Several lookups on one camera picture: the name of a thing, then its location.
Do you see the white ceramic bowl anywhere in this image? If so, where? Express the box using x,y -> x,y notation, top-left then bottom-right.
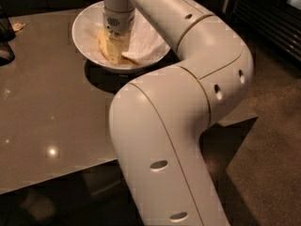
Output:
72,2 -> 161,74

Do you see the black mesh object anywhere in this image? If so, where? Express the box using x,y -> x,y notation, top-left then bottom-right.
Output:
0,4 -> 16,66

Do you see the yellow banana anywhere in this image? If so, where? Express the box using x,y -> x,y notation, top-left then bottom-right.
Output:
98,27 -> 137,65

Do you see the white paper sheet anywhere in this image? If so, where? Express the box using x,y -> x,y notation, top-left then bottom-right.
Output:
121,10 -> 170,66

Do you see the small crumpled tan scrap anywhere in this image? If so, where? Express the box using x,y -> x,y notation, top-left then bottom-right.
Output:
12,23 -> 25,32

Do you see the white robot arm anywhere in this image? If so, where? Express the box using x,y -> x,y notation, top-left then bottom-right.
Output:
104,0 -> 254,226

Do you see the white perforated gripper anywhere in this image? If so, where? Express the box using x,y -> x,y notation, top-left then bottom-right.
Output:
103,8 -> 135,65

